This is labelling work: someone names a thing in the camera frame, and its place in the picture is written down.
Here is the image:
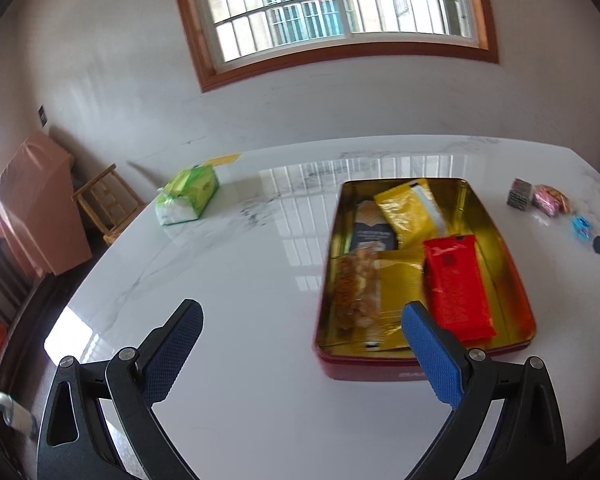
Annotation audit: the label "green tissue pack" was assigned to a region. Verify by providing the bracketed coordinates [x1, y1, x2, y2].
[155, 165, 220, 226]

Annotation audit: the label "blue soda cracker packet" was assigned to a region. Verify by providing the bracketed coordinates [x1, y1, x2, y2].
[349, 200, 398, 252]

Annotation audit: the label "clear bag fried snacks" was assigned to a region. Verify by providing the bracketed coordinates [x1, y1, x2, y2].
[332, 244, 380, 330]

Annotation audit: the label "pink covered furniture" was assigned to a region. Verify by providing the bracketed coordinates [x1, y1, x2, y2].
[0, 132, 92, 278]

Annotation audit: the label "wooden framed window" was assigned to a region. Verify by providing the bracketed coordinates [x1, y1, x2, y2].
[176, 0, 500, 91]

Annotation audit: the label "grey black snack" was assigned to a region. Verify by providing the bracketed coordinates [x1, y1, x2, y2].
[506, 179, 533, 211]

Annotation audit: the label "small wooden chair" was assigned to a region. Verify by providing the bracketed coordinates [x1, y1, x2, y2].
[72, 164, 147, 246]

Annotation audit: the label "maroon gold toffee tin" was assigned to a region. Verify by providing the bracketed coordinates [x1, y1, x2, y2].
[313, 178, 536, 382]

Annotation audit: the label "yellow snack packet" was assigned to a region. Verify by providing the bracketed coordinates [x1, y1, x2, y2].
[374, 179, 446, 249]
[364, 247, 425, 352]

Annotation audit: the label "clear bag orange snacks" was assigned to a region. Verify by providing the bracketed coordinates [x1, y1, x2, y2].
[547, 186, 574, 214]

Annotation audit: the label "light blue candy wrapper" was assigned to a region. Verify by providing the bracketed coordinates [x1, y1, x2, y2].
[571, 214, 592, 240]

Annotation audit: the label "pink wrapped candy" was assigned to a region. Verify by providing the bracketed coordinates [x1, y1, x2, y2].
[532, 185, 560, 218]

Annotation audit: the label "red snack packet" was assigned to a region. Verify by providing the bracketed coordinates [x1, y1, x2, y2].
[424, 234, 496, 344]

